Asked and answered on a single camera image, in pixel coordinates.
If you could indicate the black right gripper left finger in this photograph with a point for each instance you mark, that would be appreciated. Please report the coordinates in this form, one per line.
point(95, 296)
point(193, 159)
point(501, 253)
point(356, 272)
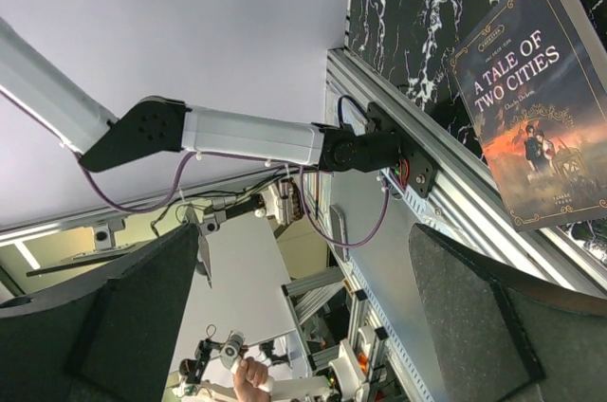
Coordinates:
point(108, 334)

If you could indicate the left small circuit board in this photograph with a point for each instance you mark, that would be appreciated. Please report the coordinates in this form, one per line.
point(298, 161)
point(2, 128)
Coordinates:
point(398, 175)

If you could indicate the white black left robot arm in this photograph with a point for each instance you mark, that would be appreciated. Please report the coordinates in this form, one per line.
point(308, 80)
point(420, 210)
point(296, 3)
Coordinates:
point(155, 124)

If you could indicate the black marbled table mat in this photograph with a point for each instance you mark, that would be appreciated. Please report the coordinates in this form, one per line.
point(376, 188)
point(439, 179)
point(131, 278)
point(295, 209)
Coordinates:
point(409, 43)

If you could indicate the white slotted cable duct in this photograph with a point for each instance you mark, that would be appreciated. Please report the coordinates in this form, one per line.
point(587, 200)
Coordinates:
point(403, 364)

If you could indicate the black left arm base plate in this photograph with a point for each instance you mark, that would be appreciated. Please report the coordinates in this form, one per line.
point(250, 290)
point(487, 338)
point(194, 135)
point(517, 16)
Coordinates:
point(423, 167)

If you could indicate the aluminium mounting rail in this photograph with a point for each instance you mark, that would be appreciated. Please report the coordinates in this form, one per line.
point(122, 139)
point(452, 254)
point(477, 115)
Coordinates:
point(464, 193)

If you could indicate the operator hand in background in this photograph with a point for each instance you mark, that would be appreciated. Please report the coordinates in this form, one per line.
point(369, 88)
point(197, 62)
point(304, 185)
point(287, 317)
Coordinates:
point(250, 375)

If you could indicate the aluminium frame workbench background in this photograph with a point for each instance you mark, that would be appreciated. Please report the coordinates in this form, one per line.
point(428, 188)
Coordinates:
point(327, 297)

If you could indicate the dark tale two cities book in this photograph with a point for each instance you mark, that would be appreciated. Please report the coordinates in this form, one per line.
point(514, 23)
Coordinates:
point(532, 77)

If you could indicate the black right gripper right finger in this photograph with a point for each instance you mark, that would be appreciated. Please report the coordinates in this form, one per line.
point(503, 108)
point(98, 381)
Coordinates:
point(501, 334)

